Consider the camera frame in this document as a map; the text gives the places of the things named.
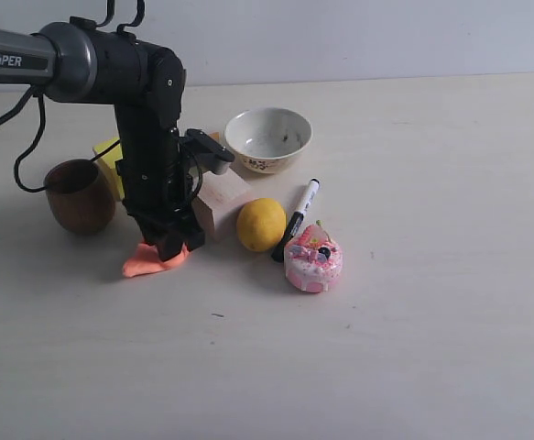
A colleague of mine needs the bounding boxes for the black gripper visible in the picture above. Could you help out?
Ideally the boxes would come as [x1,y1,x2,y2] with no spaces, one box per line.
[115,158,205,261]

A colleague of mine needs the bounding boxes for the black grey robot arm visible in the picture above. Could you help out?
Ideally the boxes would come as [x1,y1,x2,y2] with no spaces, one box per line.
[0,16,204,261]

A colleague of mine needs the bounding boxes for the light wooden cube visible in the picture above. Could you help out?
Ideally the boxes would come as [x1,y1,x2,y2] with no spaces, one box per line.
[192,169,255,242]

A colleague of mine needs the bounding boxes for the brown wooden cup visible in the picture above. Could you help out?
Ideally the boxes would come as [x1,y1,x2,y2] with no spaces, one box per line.
[44,159,115,237]

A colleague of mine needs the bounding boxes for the yellow foam cube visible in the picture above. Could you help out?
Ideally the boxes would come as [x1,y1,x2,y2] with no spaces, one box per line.
[93,137,124,202]

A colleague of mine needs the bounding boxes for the yellow lemon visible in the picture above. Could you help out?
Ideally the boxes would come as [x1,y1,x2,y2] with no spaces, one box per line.
[236,198,287,252]

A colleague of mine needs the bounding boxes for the black white marker pen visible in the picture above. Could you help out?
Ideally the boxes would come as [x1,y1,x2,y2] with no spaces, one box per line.
[271,178,320,263]

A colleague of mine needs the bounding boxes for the white ceramic bowl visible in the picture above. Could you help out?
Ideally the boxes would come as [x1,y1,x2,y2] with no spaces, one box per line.
[223,107,313,174]

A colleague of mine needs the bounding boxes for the pink toy cake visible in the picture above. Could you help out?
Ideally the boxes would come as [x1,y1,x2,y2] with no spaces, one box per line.
[283,221,343,293]

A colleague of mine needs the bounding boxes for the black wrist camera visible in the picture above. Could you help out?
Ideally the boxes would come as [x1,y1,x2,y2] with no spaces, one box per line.
[180,128,234,175]

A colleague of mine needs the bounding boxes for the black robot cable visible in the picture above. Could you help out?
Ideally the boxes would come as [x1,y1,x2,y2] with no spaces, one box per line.
[0,84,125,193]

